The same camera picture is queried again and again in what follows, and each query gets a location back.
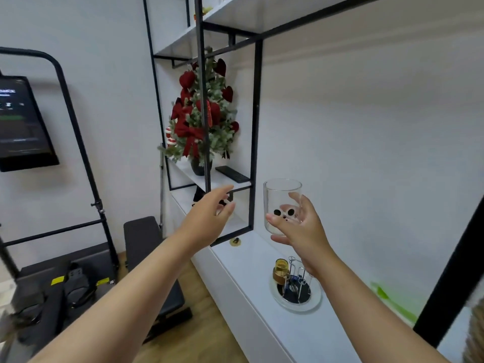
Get wire cup rack round tray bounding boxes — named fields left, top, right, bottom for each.
left=270, top=256, right=322, bottom=314

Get small christmas tree red bows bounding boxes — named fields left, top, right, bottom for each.
left=158, top=47, right=240, bottom=165

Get white low cabinet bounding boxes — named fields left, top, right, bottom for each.
left=169, top=189, right=418, bottom=363

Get person's left forearm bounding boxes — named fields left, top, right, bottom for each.
left=29, top=235, right=194, bottom=363

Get black metal shelf frame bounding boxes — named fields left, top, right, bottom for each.
left=142, top=0, right=390, bottom=248

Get gold metal cup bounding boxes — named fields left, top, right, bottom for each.
left=273, top=258, right=290, bottom=286

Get black remote control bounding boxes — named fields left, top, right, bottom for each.
left=215, top=166, right=251, bottom=184

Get person's right hand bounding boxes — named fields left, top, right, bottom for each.
left=266, top=192, right=336, bottom=277

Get black foot pedal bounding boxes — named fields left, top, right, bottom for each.
left=62, top=262, right=100, bottom=310
left=11, top=296, right=48, bottom=327

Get black plant pot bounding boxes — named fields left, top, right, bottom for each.
left=190, top=157, right=213, bottom=176

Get clear glass cup black dots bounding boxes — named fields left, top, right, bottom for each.
left=263, top=178, right=303, bottom=235

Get person's right forearm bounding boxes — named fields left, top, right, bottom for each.
left=302, top=250, right=451, bottom=363

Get black padded bench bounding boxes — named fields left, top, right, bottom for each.
left=123, top=216, right=194, bottom=344

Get black exercise machine frame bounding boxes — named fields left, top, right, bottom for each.
left=0, top=47, right=120, bottom=352

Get person's left hand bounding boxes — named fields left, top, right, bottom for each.
left=177, top=185, right=236, bottom=257

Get white shelf board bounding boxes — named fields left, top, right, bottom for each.
left=153, top=19, right=258, bottom=60
left=203, top=0, right=358, bottom=34
left=166, top=156, right=252, bottom=193

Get black metal post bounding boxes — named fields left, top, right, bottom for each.
left=413, top=196, right=484, bottom=348

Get black display screen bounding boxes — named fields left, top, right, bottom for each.
left=0, top=75, right=60, bottom=173

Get green object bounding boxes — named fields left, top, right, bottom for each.
left=370, top=282, right=419, bottom=324

